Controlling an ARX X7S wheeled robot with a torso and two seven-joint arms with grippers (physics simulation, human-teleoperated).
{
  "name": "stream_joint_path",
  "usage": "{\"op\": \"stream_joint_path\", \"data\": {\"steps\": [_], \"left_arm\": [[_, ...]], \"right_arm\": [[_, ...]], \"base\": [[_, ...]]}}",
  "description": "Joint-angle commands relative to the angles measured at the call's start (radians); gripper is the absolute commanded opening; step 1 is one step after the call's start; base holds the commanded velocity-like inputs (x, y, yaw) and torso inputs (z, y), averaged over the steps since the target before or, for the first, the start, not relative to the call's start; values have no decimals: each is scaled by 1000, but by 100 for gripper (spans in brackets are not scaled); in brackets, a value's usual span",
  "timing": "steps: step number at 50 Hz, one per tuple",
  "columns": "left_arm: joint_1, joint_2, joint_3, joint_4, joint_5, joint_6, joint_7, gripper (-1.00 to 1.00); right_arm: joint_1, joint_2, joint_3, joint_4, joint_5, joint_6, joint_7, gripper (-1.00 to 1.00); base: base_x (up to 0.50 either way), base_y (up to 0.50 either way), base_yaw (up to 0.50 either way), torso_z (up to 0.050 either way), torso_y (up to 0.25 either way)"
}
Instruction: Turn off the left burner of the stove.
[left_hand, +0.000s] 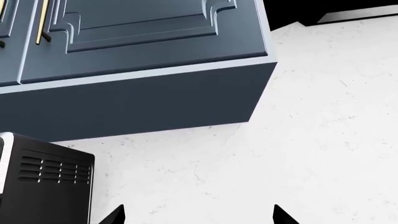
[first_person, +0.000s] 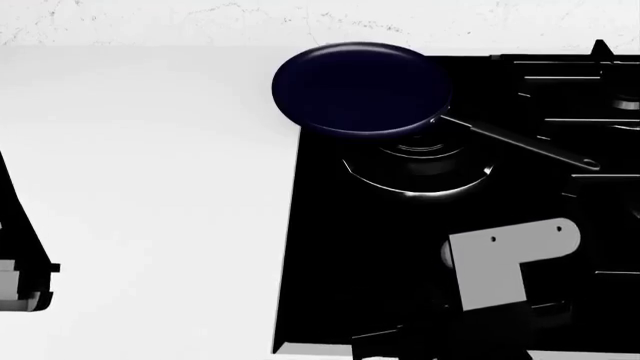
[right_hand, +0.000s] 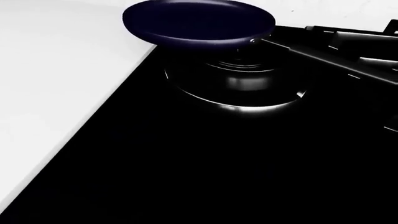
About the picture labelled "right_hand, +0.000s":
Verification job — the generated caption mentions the black cast iron grate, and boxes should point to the black cast iron grate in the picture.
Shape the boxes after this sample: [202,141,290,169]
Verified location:
[273,19,398,71]

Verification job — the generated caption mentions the round gas burner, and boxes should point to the round gas burner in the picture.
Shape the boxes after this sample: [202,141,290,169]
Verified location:
[163,50,308,113]

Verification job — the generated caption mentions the dark blue frying pan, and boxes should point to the dark blue frying pan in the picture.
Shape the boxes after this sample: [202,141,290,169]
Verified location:
[121,0,398,85]

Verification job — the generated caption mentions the black glass stove top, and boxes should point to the black glass stove top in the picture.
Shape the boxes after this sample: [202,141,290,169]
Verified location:
[0,22,398,224]

